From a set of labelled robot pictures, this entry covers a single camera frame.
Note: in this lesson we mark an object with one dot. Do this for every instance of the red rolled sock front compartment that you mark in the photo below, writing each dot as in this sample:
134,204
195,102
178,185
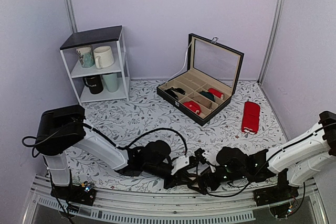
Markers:
193,106

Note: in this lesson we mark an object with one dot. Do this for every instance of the black ceramic mug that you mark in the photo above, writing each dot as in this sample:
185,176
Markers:
94,84

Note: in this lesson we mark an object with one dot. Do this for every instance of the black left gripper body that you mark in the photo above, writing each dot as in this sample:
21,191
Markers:
176,181

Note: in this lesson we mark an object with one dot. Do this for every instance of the black sock in box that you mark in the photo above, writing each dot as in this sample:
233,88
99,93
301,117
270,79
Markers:
173,92

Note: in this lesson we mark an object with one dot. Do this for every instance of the dark green sock in box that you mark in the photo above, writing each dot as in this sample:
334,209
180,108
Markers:
208,95

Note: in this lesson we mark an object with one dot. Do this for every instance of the red rolled sock rear compartment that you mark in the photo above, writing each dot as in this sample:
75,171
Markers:
216,93

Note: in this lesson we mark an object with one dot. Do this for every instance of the right aluminium corner post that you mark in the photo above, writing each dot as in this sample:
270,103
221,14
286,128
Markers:
271,40

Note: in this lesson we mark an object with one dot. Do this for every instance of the black compartment storage box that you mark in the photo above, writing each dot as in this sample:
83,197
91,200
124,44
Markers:
210,64

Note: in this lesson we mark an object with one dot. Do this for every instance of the floral patterned table mat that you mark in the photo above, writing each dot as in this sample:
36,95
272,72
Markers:
147,117

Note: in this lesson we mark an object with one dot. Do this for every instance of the red rolled sock compartment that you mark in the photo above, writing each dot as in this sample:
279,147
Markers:
216,93
193,106

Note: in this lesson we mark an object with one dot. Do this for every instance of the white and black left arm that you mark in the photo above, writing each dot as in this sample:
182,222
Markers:
62,128

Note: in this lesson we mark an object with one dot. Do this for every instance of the white ceramic mug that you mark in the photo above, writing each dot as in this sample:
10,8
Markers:
103,57

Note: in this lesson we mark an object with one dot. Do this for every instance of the red folded sock on table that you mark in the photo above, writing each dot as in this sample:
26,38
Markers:
250,121

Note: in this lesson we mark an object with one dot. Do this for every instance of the beige rolled sock in box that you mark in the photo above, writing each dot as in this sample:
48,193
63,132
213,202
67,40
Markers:
203,101

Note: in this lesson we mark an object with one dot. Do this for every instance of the white shelf with black top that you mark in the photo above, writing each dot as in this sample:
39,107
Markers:
110,36

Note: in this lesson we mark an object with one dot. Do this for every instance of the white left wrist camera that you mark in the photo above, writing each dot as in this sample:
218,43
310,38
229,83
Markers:
180,163

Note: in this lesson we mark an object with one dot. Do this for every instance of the aluminium table edge rail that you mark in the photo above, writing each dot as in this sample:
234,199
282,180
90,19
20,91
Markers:
113,206

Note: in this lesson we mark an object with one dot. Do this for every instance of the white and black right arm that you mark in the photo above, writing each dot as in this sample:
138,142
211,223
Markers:
299,159

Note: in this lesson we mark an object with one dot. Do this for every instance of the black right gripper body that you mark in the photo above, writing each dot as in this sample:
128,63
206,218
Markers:
208,176

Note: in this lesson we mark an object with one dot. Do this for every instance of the patterned teal ceramic cup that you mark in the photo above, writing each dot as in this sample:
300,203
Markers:
86,57

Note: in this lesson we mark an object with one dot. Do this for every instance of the pale green tumbler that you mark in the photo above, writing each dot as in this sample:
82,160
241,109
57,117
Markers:
111,81

